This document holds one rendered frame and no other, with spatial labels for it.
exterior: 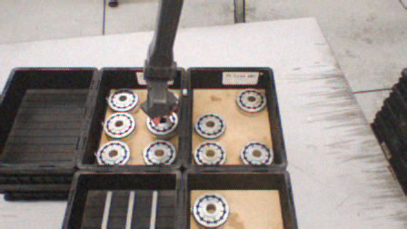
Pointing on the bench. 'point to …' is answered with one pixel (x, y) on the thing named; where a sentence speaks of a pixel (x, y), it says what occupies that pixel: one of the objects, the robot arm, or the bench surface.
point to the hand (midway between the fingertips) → (162, 119)
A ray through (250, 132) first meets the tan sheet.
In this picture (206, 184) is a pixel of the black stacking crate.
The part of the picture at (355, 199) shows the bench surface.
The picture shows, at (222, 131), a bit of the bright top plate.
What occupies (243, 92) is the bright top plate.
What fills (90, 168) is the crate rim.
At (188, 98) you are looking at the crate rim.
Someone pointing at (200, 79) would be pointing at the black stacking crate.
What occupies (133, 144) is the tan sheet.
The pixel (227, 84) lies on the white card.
